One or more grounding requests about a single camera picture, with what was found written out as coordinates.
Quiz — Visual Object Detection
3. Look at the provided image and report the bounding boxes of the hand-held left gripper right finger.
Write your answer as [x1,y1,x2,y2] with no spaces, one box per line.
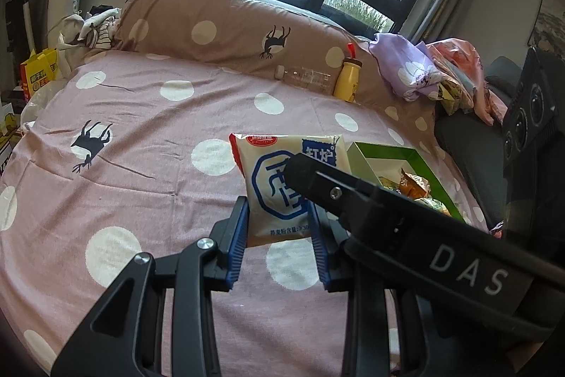
[308,200,515,377]

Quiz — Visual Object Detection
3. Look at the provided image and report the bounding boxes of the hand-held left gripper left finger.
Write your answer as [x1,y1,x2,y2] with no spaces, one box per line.
[50,195,251,377]

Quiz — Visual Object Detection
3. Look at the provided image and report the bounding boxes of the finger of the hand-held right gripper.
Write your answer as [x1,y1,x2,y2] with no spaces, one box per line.
[282,153,414,237]

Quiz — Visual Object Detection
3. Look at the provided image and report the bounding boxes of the cream packet red edge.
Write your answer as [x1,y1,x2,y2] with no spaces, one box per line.
[228,132,352,249]

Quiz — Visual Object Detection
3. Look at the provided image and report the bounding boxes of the green cardboard box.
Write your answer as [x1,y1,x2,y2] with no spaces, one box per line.
[346,141,466,223]

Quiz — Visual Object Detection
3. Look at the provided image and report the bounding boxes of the orange cartoon snack packet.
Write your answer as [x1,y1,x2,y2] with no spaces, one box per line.
[398,169,431,199]

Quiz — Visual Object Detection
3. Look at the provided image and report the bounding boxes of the yellow bottle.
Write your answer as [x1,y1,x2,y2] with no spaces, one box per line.
[333,43,363,103]

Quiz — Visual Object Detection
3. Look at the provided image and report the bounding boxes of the dark grey chair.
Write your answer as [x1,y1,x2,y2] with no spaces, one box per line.
[435,55,515,232]

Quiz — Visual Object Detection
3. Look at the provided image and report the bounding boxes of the clear plastic bottle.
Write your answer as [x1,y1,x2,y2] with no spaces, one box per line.
[276,65,333,95]

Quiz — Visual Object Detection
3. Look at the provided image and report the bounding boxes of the purple printed cloth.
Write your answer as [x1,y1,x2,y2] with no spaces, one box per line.
[368,33,446,101]

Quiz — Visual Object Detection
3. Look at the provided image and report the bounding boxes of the yellow printed cloth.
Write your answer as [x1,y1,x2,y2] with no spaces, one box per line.
[437,79,475,115]

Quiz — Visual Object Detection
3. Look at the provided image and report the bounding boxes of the brown polka dot bolster pillow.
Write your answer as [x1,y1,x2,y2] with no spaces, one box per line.
[119,0,398,113]

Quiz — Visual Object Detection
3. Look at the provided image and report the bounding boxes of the pink orange cloth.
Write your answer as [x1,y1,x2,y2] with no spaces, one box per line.
[426,38,508,126]

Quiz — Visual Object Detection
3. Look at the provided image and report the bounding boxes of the white striped cloth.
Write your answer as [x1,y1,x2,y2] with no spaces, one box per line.
[57,8,124,51]

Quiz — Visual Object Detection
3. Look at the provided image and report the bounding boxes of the yellow paper bag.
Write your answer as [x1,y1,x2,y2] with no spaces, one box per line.
[20,48,60,104]

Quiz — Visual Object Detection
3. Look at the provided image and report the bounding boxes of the white panel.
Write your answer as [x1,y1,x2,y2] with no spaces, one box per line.
[48,0,83,46]

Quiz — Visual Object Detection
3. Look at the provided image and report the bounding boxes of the framed wall picture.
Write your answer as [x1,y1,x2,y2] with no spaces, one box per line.
[527,0,565,51]

